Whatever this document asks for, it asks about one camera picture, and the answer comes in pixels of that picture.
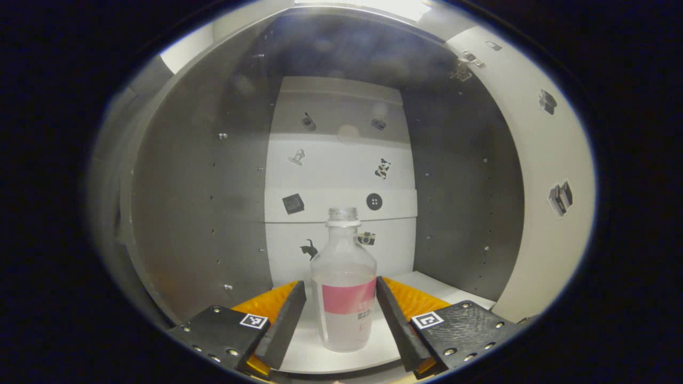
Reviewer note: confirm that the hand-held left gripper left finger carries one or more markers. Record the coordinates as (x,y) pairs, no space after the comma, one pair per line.
(283,330)

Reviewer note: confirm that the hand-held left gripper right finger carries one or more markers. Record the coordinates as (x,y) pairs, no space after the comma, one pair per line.
(397,330)

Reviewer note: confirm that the clear bottle with pink label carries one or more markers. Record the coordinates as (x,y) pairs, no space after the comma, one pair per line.
(344,277)

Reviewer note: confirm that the beige cabinet door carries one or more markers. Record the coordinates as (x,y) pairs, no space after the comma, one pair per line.
(544,240)

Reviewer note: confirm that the dark grey cabinet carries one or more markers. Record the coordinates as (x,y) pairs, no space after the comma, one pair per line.
(213,213)

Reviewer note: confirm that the metal door hinge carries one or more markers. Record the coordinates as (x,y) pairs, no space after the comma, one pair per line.
(465,64)

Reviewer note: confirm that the long ceiling light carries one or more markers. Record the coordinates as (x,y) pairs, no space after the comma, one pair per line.
(395,6)

